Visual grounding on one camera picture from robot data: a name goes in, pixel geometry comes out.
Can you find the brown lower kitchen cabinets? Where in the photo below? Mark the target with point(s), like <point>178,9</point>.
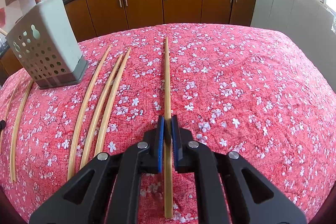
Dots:
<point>94,18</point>

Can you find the red hanging ornament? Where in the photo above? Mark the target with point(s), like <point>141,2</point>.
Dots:
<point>2,17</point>

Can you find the red floral tablecloth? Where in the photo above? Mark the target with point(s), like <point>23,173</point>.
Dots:
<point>235,88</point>

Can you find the lone bamboo chopstick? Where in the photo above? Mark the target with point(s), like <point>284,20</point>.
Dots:
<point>168,155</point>

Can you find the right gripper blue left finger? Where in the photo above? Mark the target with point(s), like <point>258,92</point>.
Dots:
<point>106,190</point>

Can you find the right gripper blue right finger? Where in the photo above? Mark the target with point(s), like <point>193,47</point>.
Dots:
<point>229,189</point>

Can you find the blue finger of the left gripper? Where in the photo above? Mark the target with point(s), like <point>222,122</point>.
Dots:
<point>2,124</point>

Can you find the grey perforated utensil holder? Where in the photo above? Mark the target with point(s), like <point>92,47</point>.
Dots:
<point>45,45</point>

